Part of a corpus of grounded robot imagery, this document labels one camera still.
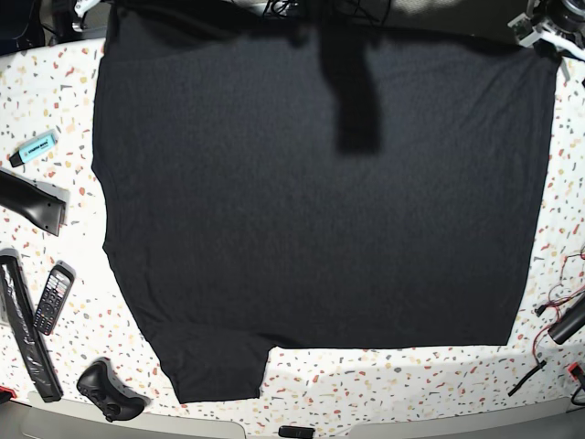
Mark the black game controller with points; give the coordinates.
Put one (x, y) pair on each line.
(95, 385)

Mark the black cylinder with wires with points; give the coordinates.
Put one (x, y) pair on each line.
(571, 322)

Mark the red clamp at edge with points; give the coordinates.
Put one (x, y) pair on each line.
(6, 395)

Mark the black T-shirt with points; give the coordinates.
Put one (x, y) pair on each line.
(270, 186)

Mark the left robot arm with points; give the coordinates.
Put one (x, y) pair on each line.
(560, 23)

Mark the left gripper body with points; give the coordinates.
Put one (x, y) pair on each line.
(571, 43)

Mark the light blue highlighter pen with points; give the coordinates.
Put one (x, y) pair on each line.
(33, 148)

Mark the black curved plastic handle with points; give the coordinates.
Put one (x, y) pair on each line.
(42, 209)

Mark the terrazzo patterned table cloth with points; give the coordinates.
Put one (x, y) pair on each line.
(345, 393)

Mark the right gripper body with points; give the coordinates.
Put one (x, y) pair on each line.
(78, 15)

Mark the small red connector block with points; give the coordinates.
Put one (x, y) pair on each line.
(576, 372)

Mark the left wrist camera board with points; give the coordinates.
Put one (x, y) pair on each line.
(525, 32)

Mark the long black bar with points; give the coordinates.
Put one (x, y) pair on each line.
(30, 343)

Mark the black remote control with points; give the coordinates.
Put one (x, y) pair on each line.
(53, 298)

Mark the small black usb stick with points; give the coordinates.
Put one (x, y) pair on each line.
(296, 432)

